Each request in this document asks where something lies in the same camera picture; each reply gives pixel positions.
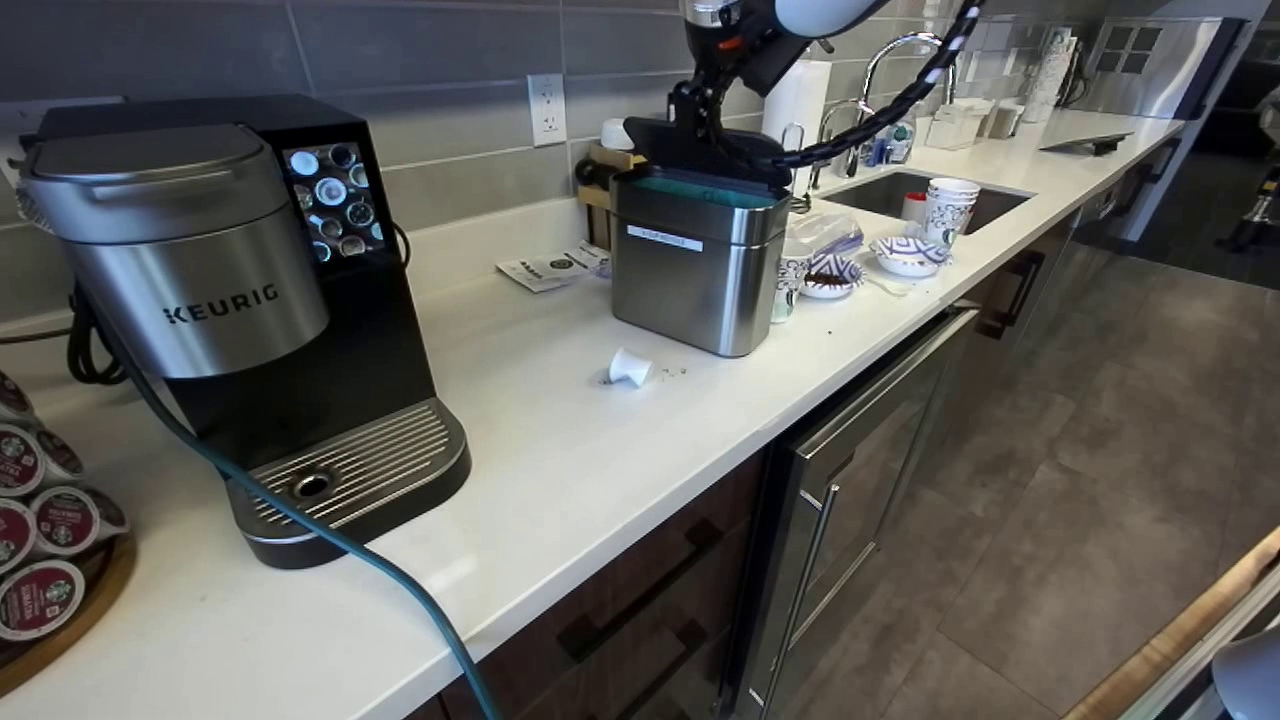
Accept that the teal cable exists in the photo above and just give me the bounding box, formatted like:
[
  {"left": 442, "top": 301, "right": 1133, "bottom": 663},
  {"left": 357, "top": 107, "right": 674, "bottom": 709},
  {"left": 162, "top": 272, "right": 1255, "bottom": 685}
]
[{"left": 104, "top": 343, "right": 508, "bottom": 720}]

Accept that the wooden coffee pod carousel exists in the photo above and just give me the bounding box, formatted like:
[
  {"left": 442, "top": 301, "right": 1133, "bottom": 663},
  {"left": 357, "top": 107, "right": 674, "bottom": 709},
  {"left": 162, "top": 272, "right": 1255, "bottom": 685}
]
[{"left": 0, "top": 531, "right": 144, "bottom": 699}]

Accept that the blue white patterned plate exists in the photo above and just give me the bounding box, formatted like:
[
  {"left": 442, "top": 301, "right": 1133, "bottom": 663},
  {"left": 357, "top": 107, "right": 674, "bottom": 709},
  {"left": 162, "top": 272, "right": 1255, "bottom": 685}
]
[{"left": 871, "top": 231, "right": 949, "bottom": 283}]

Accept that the chrome faucet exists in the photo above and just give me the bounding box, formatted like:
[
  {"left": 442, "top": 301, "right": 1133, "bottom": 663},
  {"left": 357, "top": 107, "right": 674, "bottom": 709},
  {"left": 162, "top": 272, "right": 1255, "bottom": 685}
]
[{"left": 858, "top": 28, "right": 944, "bottom": 172}]

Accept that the stainless steel dishwasher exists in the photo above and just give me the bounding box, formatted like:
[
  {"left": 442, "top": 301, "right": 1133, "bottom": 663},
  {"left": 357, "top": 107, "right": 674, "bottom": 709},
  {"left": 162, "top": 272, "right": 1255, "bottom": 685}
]
[{"left": 735, "top": 303, "right": 985, "bottom": 720}]

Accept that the silver stainless steel bin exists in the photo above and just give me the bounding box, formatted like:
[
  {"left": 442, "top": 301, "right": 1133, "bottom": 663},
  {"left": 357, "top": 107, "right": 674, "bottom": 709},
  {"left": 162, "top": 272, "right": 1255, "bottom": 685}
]
[{"left": 607, "top": 165, "right": 793, "bottom": 365}]

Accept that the dark counter sink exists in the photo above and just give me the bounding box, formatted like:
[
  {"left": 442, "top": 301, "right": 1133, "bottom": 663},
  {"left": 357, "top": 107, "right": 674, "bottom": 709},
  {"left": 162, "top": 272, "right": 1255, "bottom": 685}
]
[{"left": 819, "top": 168, "right": 1037, "bottom": 240}]

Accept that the white wall outlet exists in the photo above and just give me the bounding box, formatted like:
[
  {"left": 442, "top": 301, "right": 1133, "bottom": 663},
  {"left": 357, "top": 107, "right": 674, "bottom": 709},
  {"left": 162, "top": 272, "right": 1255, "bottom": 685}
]
[{"left": 526, "top": 73, "right": 574, "bottom": 151}]

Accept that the patterned plate with coffee grounds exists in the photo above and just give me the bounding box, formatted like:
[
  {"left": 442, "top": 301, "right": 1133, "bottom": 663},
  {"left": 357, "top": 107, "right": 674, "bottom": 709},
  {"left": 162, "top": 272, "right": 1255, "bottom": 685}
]
[{"left": 795, "top": 252, "right": 868, "bottom": 303}]

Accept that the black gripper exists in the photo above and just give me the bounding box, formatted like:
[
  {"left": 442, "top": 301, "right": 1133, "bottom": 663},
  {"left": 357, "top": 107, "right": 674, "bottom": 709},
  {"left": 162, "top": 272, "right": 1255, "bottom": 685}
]
[{"left": 619, "top": 77, "right": 795, "bottom": 190}]

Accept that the wooden counter organizer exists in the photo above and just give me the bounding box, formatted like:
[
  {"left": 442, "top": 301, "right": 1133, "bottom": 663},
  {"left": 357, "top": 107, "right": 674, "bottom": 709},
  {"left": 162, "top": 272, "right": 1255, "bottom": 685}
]
[{"left": 574, "top": 133, "right": 654, "bottom": 252}]

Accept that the black silver Keurig coffee machine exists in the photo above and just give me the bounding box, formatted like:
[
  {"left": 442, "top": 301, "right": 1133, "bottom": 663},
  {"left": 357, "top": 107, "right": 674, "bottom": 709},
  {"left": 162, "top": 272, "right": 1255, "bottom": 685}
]
[{"left": 11, "top": 91, "right": 478, "bottom": 571}]

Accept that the clear plastic zip bag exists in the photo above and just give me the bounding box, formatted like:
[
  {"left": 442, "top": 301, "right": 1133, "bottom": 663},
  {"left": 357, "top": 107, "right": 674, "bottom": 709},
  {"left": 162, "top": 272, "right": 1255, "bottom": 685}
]
[{"left": 780, "top": 213, "right": 871, "bottom": 272}]

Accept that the white paper packet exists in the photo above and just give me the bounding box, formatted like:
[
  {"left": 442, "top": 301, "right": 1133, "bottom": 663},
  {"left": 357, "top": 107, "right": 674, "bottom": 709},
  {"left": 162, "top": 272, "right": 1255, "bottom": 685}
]
[
  {"left": 558, "top": 240, "right": 617, "bottom": 279},
  {"left": 494, "top": 252, "right": 578, "bottom": 301}
]

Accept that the red lid coffee pod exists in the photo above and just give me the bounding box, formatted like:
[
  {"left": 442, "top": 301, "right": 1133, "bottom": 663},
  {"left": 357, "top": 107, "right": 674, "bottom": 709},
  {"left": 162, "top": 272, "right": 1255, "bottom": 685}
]
[
  {"left": 0, "top": 558, "right": 93, "bottom": 647},
  {"left": 0, "top": 422, "right": 88, "bottom": 499},
  {"left": 30, "top": 486, "right": 132, "bottom": 559},
  {"left": 0, "top": 498, "right": 41, "bottom": 579}
]

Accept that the grey round object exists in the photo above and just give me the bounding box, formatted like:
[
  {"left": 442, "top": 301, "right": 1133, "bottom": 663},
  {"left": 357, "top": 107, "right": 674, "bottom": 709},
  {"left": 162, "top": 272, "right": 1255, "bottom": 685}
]
[{"left": 1210, "top": 625, "right": 1280, "bottom": 720}]

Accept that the black cabinet handle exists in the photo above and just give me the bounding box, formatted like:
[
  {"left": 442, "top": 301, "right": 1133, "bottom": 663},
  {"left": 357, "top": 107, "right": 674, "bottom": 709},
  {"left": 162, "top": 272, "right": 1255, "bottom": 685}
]
[{"left": 976, "top": 247, "right": 1051, "bottom": 340}]

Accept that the white coffee pod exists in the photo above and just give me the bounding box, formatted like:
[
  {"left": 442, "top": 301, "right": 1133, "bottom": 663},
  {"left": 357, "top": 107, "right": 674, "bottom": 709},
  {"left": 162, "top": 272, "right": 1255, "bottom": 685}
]
[{"left": 600, "top": 347, "right": 658, "bottom": 394}]

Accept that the wooden rail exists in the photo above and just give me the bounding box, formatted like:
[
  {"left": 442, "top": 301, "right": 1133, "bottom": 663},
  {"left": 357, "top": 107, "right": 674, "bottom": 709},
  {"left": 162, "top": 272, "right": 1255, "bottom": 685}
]
[{"left": 1066, "top": 525, "right": 1280, "bottom": 720}]

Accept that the black drawer handle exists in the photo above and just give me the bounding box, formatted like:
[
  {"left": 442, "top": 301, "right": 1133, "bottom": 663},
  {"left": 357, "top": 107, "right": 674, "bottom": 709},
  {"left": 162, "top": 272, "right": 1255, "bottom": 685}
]
[
  {"left": 607, "top": 617, "right": 714, "bottom": 720},
  {"left": 558, "top": 518, "right": 729, "bottom": 670}
]

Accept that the white background appliance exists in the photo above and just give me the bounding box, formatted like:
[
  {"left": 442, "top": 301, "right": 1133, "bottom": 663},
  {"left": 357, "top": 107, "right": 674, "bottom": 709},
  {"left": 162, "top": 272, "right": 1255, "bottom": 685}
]
[{"left": 1075, "top": 12, "right": 1253, "bottom": 127}]

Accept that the clear plastic container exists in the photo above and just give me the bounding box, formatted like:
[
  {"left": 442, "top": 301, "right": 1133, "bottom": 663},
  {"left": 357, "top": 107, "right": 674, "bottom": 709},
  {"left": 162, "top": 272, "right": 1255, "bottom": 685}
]
[{"left": 926, "top": 91, "right": 1033, "bottom": 158}]

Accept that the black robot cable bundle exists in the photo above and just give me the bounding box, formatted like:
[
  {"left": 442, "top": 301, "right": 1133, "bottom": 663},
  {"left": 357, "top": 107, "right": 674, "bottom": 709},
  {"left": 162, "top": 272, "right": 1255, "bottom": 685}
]
[{"left": 775, "top": 0, "right": 991, "bottom": 172}]

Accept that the black power cord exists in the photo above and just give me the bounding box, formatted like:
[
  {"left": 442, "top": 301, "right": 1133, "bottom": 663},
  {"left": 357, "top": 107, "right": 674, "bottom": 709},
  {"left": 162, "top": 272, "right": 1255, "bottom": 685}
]
[{"left": 61, "top": 283, "right": 132, "bottom": 394}]

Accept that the white paper towel roll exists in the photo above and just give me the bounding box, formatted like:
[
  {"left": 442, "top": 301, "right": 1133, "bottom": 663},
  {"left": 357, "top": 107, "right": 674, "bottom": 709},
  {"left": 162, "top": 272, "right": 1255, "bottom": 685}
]
[{"left": 761, "top": 58, "right": 835, "bottom": 151}]

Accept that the flat black tablet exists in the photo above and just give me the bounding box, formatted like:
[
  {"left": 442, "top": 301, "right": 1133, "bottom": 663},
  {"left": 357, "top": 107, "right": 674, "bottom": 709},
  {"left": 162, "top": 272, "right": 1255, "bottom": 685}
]
[{"left": 1037, "top": 127, "right": 1133, "bottom": 160}]

